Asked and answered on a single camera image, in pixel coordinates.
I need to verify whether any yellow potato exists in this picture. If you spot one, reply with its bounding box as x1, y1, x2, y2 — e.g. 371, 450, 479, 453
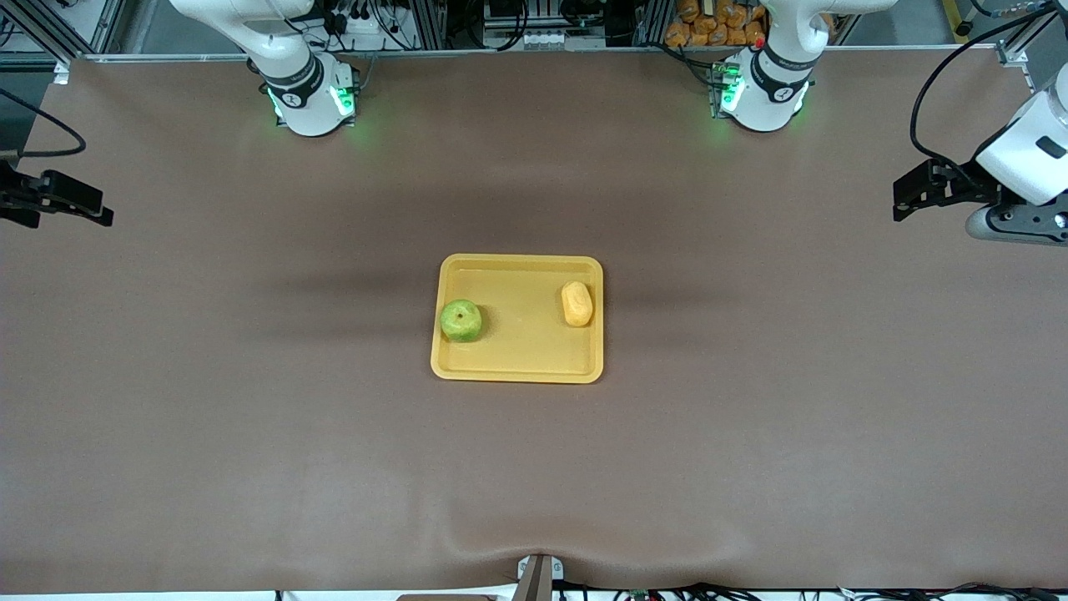
560, 280, 594, 327

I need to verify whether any green apple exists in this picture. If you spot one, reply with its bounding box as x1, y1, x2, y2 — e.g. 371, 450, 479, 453
440, 299, 484, 344

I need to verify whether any yellow plastic tray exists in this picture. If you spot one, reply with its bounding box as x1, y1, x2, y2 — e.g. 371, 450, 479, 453
431, 254, 605, 385

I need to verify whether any bag of orange bread rolls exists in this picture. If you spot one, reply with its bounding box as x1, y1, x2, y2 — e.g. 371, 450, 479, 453
665, 0, 768, 48

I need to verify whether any white power strip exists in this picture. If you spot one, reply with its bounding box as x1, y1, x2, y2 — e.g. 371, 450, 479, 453
321, 8, 393, 53

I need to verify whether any brown table cover mat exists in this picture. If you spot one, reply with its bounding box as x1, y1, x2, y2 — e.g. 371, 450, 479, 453
0, 50, 1068, 595

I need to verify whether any metal table clamp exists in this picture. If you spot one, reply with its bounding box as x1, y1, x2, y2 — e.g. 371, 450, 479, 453
516, 554, 565, 601

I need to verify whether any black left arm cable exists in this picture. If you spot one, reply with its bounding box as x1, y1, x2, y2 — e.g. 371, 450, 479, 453
909, 7, 1054, 169

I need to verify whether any aluminium table edge rail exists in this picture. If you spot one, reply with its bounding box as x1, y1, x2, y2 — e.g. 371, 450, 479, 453
83, 43, 1002, 64

